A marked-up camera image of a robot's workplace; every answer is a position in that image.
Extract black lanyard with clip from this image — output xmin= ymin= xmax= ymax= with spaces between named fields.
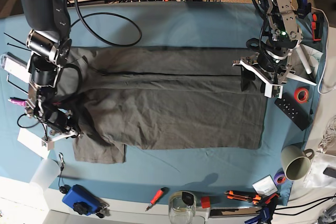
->
xmin=57 ymin=152 xmax=68 ymax=195

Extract red screwdriver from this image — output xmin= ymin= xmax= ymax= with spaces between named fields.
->
xmin=145 ymin=187 xmax=168 ymax=211

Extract white small box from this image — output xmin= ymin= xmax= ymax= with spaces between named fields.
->
xmin=253 ymin=175 xmax=278 ymax=196

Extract blue table cloth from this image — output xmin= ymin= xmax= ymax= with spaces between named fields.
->
xmin=0 ymin=1 xmax=329 ymax=207

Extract grey-green mug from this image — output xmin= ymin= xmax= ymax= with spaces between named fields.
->
xmin=281 ymin=145 xmax=315 ymax=181

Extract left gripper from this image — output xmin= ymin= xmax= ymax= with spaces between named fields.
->
xmin=232 ymin=52 xmax=292 ymax=98

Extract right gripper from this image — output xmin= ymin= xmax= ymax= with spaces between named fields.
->
xmin=40 ymin=110 xmax=81 ymax=151

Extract purple tape roll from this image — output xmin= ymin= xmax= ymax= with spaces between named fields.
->
xmin=274 ymin=172 xmax=287 ymax=186

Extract metal allen key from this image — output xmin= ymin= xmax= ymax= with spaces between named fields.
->
xmin=6 ymin=73 xmax=28 ymax=95

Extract white marker pen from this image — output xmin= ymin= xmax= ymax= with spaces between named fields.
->
xmin=296 ymin=45 xmax=315 ymax=82

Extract pink tube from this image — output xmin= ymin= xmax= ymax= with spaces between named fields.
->
xmin=8 ymin=98 xmax=26 ymax=106

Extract black zip ties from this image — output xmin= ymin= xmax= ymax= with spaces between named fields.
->
xmin=3 ymin=33 xmax=29 ymax=51

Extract red tape roll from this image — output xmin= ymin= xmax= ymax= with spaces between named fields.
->
xmin=294 ymin=87 xmax=309 ymax=104

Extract white plastic case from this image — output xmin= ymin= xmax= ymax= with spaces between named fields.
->
xmin=1 ymin=53 xmax=30 ymax=83

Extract glass jar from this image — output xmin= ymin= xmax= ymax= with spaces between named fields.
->
xmin=169 ymin=191 xmax=196 ymax=224

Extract blue box with knob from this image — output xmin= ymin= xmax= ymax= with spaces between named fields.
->
xmin=62 ymin=185 xmax=100 ymax=216

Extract dark grey T-shirt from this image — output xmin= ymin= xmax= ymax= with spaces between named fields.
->
xmin=57 ymin=47 xmax=267 ymax=164

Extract translucent plastic cup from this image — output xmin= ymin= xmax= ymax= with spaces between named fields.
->
xmin=29 ymin=159 xmax=60 ymax=194

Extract black remote control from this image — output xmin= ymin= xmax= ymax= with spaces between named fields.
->
xmin=275 ymin=93 xmax=310 ymax=131

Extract blue clamp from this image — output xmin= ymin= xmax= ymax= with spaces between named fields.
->
xmin=244 ymin=193 xmax=280 ymax=224

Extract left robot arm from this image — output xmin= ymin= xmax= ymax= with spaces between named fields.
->
xmin=233 ymin=0 xmax=303 ymax=98

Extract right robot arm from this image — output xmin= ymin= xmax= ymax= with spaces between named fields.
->
xmin=21 ymin=0 xmax=80 ymax=150

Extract orange black utility knife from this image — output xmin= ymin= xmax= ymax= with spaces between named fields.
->
xmin=224 ymin=190 xmax=262 ymax=205

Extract orange black clamp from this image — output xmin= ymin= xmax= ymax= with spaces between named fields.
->
xmin=311 ymin=12 xmax=324 ymax=41

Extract white paper card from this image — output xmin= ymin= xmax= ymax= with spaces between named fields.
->
xmin=17 ymin=128 xmax=50 ymax=159

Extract small red cube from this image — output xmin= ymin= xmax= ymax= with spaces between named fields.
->
xmin=201 ymin=196 xmax=211 ymax=209

